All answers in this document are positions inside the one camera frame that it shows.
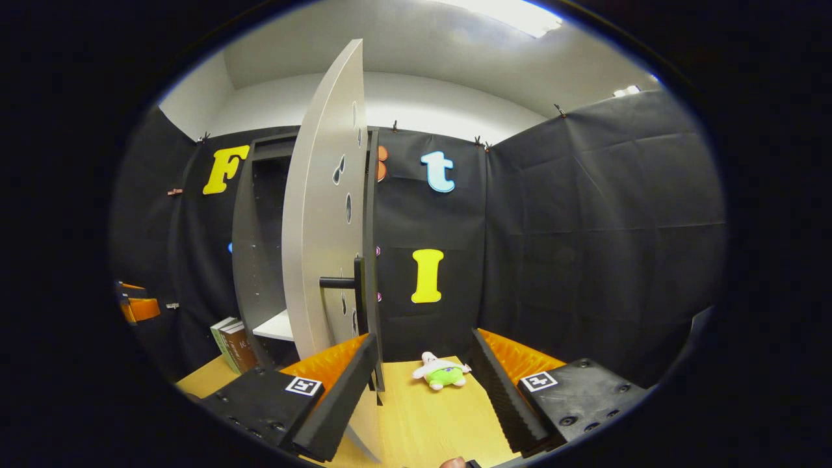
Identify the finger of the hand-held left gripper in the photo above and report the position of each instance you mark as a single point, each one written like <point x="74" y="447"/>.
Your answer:
<point x="130" y="290"/>
<point x="144" y="309"/>

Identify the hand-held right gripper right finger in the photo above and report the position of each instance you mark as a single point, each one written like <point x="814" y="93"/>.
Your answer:
<point x="504" y="403"/>

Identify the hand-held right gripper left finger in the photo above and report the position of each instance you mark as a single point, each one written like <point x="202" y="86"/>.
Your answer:
<point x="341" y="403"/>

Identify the dark grey cabinet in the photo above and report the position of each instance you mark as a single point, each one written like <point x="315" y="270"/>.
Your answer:
<point x="244" y="260"/>

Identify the cream cabinet door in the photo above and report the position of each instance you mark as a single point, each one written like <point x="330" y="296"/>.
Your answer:
<point x="318" y="214"/>

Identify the green white plush toy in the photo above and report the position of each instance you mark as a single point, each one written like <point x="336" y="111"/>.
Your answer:
<point x="445" y="376"/>

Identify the green book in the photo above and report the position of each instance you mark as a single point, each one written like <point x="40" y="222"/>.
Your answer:
<point x="218" y="341"/>

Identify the grey brown book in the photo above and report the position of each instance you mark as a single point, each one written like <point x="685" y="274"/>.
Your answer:
<point x="229" y="354"/>

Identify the black backdrop cloth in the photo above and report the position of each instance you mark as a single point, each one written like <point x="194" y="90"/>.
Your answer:
<point x="585" y="227"/>

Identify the small ceiling light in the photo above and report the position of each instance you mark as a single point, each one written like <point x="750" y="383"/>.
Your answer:
<point x="627" y="91"/>

